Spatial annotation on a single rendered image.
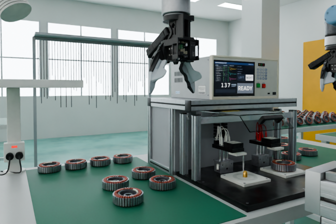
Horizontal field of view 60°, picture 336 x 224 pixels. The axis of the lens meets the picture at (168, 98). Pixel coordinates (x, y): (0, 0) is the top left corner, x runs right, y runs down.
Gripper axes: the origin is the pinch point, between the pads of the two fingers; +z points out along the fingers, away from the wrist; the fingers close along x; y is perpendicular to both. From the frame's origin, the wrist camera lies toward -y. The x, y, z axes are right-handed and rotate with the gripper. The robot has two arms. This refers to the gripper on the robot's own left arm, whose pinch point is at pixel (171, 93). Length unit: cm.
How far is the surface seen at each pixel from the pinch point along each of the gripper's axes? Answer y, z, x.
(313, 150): -27, 37, 130
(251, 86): -29, -3, 72
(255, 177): -15, 37, 57
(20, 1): -103, -46, -18
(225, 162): -30, 33, 55
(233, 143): -24, 23, 53
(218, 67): -32, -11, 52
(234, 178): -20, 37, 49
